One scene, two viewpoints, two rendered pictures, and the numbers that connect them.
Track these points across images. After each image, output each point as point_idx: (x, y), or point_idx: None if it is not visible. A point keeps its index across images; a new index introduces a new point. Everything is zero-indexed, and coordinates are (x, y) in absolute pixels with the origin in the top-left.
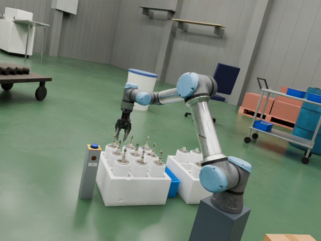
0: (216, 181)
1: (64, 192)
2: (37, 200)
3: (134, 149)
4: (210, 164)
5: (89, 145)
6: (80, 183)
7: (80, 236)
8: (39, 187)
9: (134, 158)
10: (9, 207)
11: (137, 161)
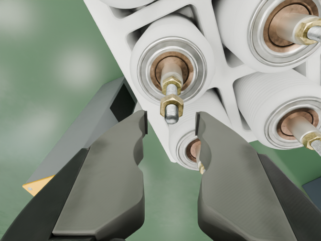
0: None
1: (75, 93)
2: (52, 133)
3: (296, 37)
4: None
5: (33, 189)
6: (84, 39)
7: (152, 184)
8: (22, 94)
9: (270, 72)
10: (33, 157)
11: (275, 126)
